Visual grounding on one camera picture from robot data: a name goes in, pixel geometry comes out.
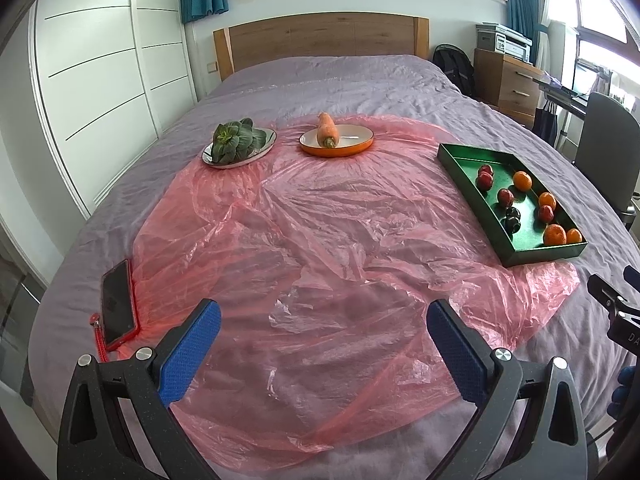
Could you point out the green bok choy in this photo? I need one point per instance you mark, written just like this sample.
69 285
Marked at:
235 140

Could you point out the white plate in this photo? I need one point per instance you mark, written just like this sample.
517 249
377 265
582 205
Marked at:
268 136

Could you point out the person's right hand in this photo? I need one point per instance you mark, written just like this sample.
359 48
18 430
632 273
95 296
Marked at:
627 392

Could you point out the dark purple plum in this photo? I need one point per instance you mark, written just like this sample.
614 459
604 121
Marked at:
512 225
511 211

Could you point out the white wardrobe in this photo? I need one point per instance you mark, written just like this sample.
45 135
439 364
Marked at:
100 60

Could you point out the window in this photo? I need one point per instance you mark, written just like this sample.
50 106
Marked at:
595 15

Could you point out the grey printer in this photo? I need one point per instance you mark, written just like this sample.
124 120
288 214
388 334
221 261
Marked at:
502 42

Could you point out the orange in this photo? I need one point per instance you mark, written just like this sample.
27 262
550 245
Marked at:
575 236
547 199
522 180
554 234

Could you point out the wooden dresser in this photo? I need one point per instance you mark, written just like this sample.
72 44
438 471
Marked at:
502 85

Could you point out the black backpack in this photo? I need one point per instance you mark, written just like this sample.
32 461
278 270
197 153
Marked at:
452 70

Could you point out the black hanging bag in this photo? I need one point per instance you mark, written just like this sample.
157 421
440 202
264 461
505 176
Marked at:
545 125

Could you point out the pink plastic sheet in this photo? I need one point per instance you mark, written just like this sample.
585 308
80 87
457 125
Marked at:
325 260

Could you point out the grey office chair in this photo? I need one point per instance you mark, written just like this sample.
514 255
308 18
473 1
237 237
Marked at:
610 140

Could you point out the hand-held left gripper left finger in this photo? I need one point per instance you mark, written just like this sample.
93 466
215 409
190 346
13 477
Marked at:
190 355

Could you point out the orange carrot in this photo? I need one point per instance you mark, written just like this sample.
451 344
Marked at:
327 127

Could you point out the red plum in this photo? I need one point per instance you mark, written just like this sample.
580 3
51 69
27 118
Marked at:
485 169
506 196
484 182
545 213

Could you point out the desk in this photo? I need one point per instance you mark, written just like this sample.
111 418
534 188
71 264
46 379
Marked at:
562 90

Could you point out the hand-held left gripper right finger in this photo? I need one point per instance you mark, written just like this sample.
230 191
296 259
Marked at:
460 355

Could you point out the green tray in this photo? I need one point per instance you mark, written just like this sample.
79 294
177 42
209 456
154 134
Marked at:
467 157

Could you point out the orange rimmed plate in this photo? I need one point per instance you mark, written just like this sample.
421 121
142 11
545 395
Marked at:
357 135

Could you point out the phone in red case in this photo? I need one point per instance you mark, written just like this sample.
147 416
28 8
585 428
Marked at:
117 305

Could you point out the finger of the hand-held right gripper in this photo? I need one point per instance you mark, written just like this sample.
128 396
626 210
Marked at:
610 297
632 280

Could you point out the wooden headboard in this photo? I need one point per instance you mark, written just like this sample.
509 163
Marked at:
320 40

